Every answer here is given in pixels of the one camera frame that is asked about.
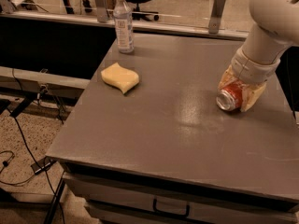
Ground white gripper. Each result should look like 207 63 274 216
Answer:
218 48 280 112

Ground red coke can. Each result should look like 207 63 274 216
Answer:
216 81 243 111

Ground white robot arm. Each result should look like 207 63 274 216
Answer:
216 0 299 112

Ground yellow sponge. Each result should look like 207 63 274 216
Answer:
101 63 139 94

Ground clear plastic water bottle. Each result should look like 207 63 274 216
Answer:
113 0 134 53

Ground metal railing post right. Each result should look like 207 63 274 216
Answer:
208 0 226 34

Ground metal railing post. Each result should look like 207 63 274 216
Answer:
94 0 108 23
208 0 226 34

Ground metal railing post left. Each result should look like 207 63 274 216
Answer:
94 0 108 23

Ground grey drawer with black handle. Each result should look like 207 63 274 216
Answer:
64 173 298 224

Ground black floor cable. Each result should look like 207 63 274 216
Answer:
0 109 66 224

